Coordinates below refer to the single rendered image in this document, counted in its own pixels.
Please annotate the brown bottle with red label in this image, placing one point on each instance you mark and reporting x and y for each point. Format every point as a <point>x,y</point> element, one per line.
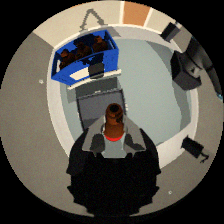
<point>114,125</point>

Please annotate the blue divided crate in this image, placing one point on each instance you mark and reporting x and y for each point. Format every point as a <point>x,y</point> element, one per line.
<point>88,66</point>

